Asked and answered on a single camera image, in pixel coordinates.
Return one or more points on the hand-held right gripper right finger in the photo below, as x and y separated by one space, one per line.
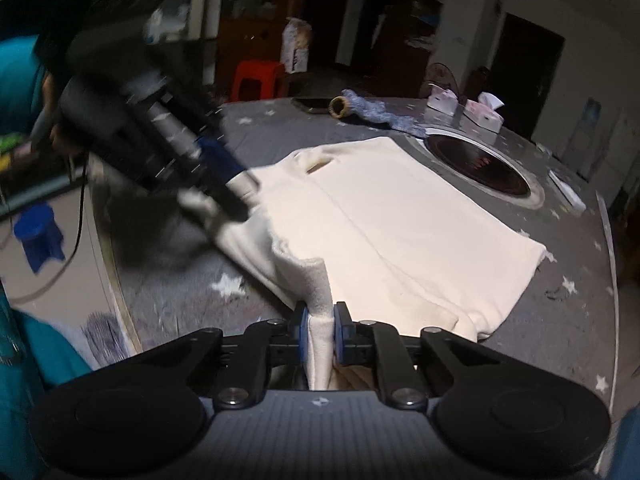
340 332

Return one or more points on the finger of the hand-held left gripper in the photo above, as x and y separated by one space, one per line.
220 205
217 160

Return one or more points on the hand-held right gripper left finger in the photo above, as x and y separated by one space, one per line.
301 332

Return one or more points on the cream garment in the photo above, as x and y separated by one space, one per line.
390 240

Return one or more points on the person's left forearm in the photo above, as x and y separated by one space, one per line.
17 80

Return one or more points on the red plastic stool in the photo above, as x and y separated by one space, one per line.
257 77

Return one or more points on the black smartphone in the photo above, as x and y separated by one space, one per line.
312 105

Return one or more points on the printed paper bag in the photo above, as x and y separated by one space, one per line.
295 47

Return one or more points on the wooden cupboard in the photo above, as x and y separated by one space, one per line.
250 20

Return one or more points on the small blue stool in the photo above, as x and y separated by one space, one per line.
37 235

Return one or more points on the blue knit glove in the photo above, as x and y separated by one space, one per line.
380 112

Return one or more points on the white hatched-print cloth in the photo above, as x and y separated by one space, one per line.
102 337

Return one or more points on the round built-in induction cooktop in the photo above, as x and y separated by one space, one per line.
480 165

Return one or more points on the grey star-printed table cover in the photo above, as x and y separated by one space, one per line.
565 320

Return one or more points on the white tissue pack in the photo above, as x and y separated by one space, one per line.
442 101

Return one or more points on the spotted play tent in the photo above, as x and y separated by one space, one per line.
440 76

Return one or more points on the wooden shelf cabinet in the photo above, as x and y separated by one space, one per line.
425 20

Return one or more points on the pink and white tissue box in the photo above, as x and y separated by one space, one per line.
482 117

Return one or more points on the person's teal jacket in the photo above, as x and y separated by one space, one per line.
30 385

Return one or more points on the white remote control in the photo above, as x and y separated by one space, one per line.
567 191

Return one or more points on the dark wooden door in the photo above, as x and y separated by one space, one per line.
522 70

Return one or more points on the blue water bottle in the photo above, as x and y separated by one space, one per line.
593 111

